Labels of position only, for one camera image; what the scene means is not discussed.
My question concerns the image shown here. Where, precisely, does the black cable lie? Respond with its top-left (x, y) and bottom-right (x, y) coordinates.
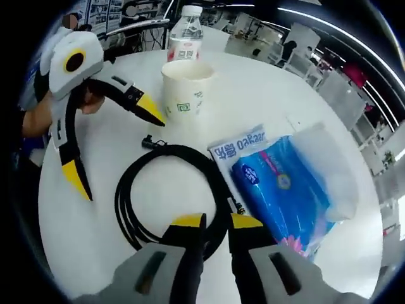
top-left (114, 134), bottom-right (251, 263)

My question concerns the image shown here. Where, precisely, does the white office chair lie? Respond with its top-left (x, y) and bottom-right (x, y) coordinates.
top-left (289, 52), bottom-right (313, 80)

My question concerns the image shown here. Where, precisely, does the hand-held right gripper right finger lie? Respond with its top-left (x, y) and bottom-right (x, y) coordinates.
top-left (228, 213), bottom-right (370, 304)

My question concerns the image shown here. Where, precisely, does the blue tissue pack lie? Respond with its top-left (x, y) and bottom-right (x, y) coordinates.
top-left (229, 122), bottom-right (360, 265)

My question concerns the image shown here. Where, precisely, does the clear plastic water bottle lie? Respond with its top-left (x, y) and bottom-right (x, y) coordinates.
top-left (166, 4), bottom-right (204, 64)

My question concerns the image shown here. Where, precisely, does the white mesh chair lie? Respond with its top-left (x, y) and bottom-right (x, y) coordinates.
top-left (318, 71), bottom-right (365, 127)

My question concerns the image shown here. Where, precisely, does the person's dark clothed torso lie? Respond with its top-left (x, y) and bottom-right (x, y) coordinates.
top-left (12, 134), bottom-right (45, 172)

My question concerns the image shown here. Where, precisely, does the red wall screen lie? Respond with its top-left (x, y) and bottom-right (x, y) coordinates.
top-left (343, 62), bottom-right (370, 87)

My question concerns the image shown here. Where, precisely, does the white paper cup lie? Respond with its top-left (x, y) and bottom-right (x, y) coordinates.
top-left (161, 60), bottom-right (216, 126)

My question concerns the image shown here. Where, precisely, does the wall poster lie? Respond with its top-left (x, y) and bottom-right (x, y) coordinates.
top-left (77, 0), bottom-right (123, 32)

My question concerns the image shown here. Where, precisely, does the silver laptop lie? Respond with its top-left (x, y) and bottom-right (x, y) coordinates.
top-left (106, 17), bottom-right (171, 35)

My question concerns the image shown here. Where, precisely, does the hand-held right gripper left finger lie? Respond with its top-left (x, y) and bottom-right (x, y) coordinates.
top-left (73, 213), bottom-right (208, 304)

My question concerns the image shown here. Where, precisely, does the long curved ceiling light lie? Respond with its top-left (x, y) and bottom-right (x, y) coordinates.
top-left (277, 6), bottom-right (400, 80)

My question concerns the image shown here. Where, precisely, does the person's left hand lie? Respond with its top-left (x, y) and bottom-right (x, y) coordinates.
top-left (77, 89), bottom-right (106, 115)

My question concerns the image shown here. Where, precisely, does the white side table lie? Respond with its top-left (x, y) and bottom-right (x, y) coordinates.
top-left (201, 25), bottom-right (241, 53)

